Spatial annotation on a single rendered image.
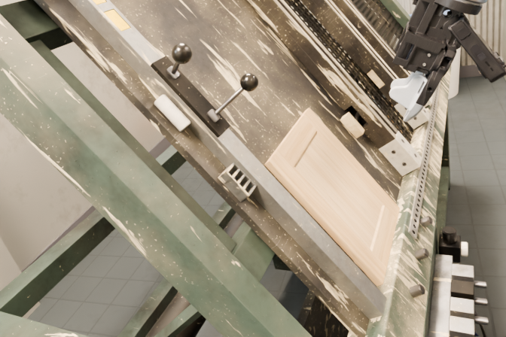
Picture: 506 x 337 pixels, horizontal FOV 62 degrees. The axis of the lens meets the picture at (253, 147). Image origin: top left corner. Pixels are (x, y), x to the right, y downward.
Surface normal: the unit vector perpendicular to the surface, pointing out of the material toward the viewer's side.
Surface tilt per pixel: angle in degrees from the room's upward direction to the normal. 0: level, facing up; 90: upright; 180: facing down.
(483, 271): 0
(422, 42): 90
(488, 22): 90
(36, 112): 90
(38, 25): 56
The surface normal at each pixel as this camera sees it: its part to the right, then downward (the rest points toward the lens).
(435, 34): -0.33, 0.47
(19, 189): 0.93, -0.06
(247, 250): 0.62, -0.49
